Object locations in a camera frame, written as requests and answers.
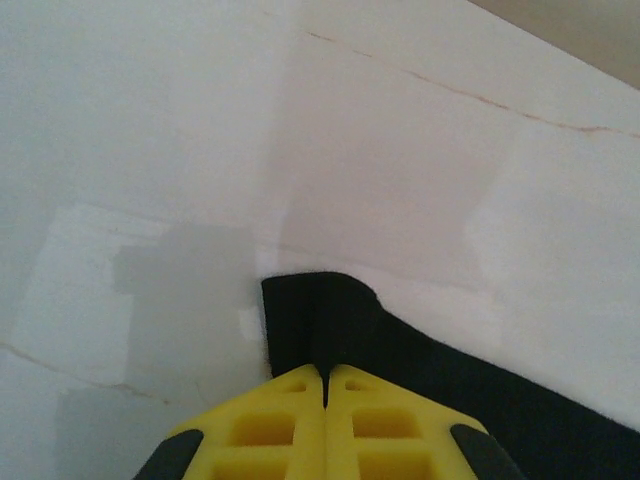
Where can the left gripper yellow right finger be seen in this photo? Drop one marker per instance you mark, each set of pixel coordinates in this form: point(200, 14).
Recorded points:
point(390, 430)

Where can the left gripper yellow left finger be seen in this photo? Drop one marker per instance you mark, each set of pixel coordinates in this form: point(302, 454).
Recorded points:
point(260, 430)

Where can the black t-shirt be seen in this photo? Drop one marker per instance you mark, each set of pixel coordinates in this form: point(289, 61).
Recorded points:
point(450, 390)

